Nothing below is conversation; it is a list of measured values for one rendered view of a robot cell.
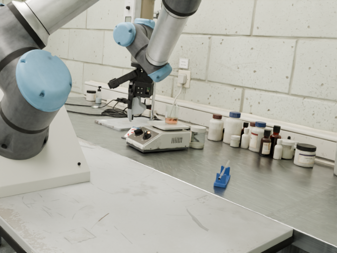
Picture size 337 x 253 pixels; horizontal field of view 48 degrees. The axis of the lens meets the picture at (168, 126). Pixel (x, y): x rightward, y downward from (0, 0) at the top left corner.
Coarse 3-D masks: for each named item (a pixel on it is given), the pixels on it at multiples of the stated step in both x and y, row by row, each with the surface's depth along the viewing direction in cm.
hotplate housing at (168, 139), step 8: (152, 128) 138; (160, 136) 132; (168, 136) 134; (176, 136) 136; (184, 136) 138; (128, 144) 138; (136, 144) 132; (144, 144) 129; (152, 144) 131; (160, 144) 132; (168, 144) 134; (176, 144) 136; (184, 144) 138; (144, 152) 130
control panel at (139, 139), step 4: (140, 128) 141; (144, 128) 140; (152, 132) 135; (128, 136) 138; (132, 136) 137; (136, 136) 136; (140, 136) 135; (152, 136) 132; (136, 140) 134; (140, 140) 133; (144, 140) 132; (148, 140) 131
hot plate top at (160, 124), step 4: (152, 120) 143; (156, 120) 144; (160, 120) 145; (152, 124) 138; (156, 124) 136; (160, 124) 137; (164, 124) 138; (168, 124) 138; (180, 124) 141; (184, 124) 141; (160, 128) 133; (164, 128) 133; (168, 128) 134; (172, 128) 134; (176, 128) 135; (180, 128) 136; (184, 128) 137; (188, 128) 139
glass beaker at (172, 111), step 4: (168, 104) 141; (172, 104) 142; (176, 104) 142; (168, 108) 137; (172, 108) 137; (176, 108) 137; (168, 112) 138; (172, 112) 137; (176, 112) 138; (168, 116) 138; (172, 116) 137; (176, 116) 138; (164, 120) 140; (168, 120) 138; (172, 120) 138; (176, 120) 138; (172, 124) 138; (176, 124) 139
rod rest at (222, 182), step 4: (228, 168) 110; (220, 172) 111; (224, 172) 111; (228, 172) 110; (216, 176) 103; (224, 176) 103; (228, 176) 110; (216, 180) 103; (220, 180) 103; (224, 180) 103; (228, 180) 107; (216, 184) 103; (220, 184) 102; (224, 184) 102
